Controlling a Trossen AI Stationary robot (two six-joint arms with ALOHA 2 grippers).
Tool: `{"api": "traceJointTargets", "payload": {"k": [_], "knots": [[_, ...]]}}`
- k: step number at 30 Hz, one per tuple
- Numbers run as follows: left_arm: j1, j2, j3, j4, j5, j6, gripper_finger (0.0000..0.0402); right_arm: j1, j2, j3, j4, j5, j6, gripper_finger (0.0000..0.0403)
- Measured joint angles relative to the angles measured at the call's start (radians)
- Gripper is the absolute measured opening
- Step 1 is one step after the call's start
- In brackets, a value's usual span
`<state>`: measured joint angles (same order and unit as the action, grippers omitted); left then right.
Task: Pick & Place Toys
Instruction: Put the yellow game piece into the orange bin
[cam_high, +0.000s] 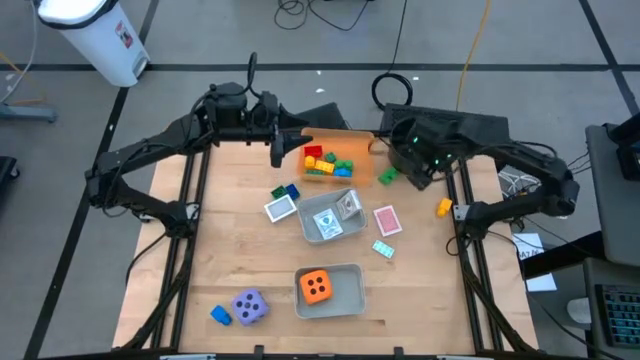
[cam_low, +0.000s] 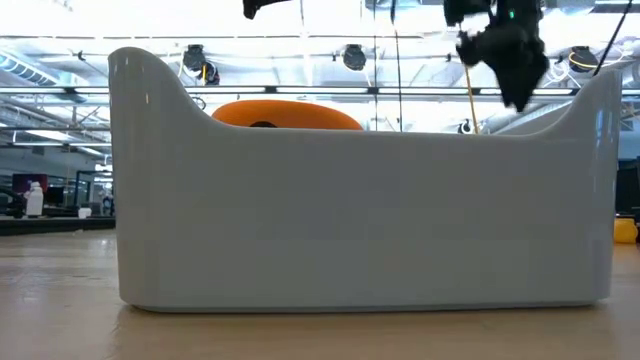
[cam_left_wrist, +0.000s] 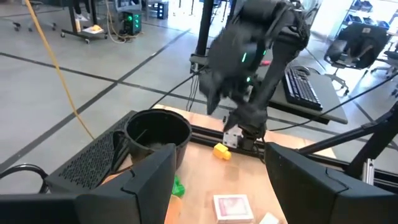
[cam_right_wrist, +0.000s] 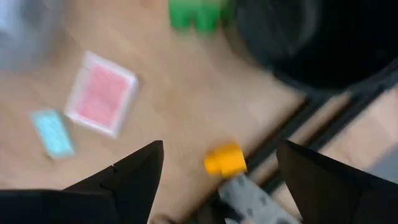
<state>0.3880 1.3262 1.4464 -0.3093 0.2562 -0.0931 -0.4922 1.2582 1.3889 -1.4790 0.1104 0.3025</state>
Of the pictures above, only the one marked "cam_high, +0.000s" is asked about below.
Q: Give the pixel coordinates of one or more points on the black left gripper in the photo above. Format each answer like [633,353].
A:
[262,120]

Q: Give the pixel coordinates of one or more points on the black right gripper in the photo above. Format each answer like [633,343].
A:
[421,179]

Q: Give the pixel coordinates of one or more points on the teal playing card deck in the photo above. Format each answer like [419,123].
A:
[328,224]

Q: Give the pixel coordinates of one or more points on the orange foam die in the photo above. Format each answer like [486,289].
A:
[317,298]

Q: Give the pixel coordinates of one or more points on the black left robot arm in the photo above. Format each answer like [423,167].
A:
[150,145]

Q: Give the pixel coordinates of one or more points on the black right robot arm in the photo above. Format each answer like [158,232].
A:
[525,155]

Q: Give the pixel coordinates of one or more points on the red brick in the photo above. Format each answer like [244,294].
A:
[313,151]

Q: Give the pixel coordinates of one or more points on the yellow-orange toy block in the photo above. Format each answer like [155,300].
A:
[444,207]

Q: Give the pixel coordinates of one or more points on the yellow rounded toy block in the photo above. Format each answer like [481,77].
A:
[310,161]

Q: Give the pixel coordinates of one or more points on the small dark green brick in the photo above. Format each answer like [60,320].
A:
[330,157]
[278,192]

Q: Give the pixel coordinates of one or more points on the yellow studded brick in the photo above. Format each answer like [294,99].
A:
[324,167]

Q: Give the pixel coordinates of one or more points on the red playing card deck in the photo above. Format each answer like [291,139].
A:
[387,220]

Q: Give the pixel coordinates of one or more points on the small blue brick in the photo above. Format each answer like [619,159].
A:
[293,191]

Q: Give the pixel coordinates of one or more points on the orange plastic bin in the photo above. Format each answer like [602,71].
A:
[350,140]

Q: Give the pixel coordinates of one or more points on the blue toy brick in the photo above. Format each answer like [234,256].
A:
[343,173]

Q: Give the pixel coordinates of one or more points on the grey-brown playing card deck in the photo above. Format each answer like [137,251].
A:
[348,205]

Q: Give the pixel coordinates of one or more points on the grey plastic bin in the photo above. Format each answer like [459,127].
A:
[357,227]
[347,295]

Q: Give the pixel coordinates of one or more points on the white paper sheet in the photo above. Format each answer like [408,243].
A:
[542,282]
[530,245]

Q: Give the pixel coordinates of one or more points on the black table clamp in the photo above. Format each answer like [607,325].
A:
[258,351]
[398,351]

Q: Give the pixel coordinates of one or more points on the purple foam die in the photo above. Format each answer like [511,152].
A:
[260,315]

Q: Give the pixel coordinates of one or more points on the blue rounded toy block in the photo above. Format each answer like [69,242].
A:
[221,315]

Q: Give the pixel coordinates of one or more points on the grey computer mouse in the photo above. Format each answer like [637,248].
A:
[579,310]

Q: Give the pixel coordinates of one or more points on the white trash can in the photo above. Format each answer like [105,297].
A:
[95,35]

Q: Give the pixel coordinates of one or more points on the black keyboard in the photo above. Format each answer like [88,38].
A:
[620,315]

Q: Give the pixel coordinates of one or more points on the grey table foot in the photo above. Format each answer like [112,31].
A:
[25,112]

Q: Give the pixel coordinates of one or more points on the silver arm base bracket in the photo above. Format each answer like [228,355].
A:
[460,212]
[192,210]

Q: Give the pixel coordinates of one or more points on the black aluminium table frame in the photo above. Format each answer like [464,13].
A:
[206,190]

